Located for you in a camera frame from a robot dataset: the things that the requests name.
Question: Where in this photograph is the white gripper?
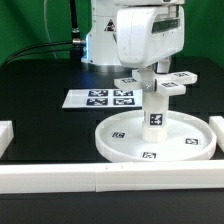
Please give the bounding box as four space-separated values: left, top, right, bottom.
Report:
116 6 184 92

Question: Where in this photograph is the white cross-shaped table base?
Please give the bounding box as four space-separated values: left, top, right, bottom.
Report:
114 69 197 96

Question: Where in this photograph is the white round table top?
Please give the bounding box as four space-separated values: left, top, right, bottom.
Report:
95 110 217 162

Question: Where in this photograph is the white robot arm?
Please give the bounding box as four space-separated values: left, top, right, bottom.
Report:
82 0 185 92

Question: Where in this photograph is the white marker sheet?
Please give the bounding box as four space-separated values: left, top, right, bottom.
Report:
62 89 142 109

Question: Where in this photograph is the white left side block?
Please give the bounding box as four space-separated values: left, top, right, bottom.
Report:
0 121 14 158

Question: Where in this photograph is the black cable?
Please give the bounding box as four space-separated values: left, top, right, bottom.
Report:
0 0 88 66

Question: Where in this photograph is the white front rail right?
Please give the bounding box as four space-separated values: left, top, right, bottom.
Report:
95 160 224 192

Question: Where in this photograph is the white rail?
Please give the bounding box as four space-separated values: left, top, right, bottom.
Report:
0 164 96 194
95 160 224 192

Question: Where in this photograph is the white front rail left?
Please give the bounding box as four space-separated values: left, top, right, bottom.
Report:
0 164 96 194

